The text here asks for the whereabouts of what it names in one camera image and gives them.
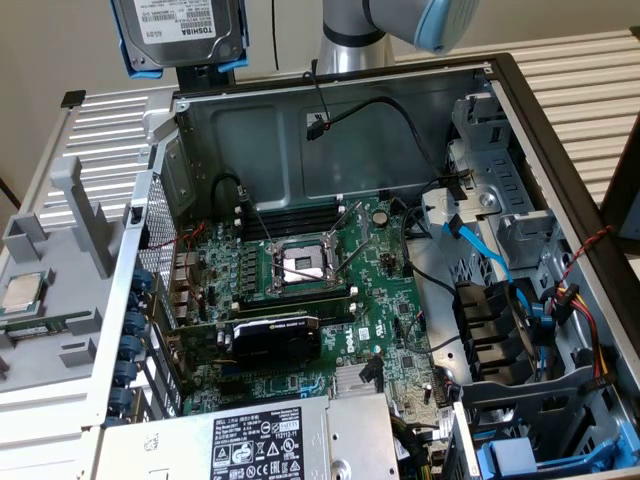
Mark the hard disk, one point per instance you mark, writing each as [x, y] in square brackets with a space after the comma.
[175, 30]

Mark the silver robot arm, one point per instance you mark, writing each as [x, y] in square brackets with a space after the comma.
[350, 50]

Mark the grey disk bay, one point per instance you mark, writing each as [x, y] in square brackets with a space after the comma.
[525, 400]

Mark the blue disk carrier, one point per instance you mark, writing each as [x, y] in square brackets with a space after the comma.
[505, 457]

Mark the silver socket cover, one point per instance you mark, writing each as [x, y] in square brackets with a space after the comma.
[332, 237]

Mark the CPU socket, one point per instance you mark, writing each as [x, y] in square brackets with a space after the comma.
[305, 257]

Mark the black RAM slot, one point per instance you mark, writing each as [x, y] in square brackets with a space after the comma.
[295, 223]
[295, 214]
[295, 231]
[300, 294]

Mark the thin metal locking lever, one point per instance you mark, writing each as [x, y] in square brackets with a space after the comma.
[257, 220]
[353, 257]

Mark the round coin battery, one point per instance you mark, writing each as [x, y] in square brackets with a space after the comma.
[381, 217]

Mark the green Dell motherboard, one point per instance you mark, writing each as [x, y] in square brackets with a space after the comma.
[380, 300]

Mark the grey open PC case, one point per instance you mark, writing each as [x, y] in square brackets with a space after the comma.
[260, 150]

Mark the black graphics card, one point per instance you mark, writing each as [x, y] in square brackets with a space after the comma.
[275, 345]

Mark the silver chipset heatsink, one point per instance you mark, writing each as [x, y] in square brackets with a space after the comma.
[350, 385]

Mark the blue slot latch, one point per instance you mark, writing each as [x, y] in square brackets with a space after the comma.
[121, 401]
[142, 279]
[135, 324]
[131, 348]
[126, 374]

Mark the silver drive cage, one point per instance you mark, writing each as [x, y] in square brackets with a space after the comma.
[500, 200]

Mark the black plastic fan shroud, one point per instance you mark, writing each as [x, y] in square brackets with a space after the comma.
[490, 330]

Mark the black block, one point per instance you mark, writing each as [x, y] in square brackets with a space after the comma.
[200, 82]

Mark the silver power supply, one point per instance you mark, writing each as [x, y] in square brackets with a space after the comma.
[200, 440]

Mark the grey parts rack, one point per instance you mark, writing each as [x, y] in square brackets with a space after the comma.
[80, 300]

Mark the black end cap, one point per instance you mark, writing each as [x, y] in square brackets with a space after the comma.
[73, 98]

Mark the green RAM stick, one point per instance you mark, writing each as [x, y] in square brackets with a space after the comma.
[35, 329]

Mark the silver CPU chip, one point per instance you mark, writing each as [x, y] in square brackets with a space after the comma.
[22, 295]

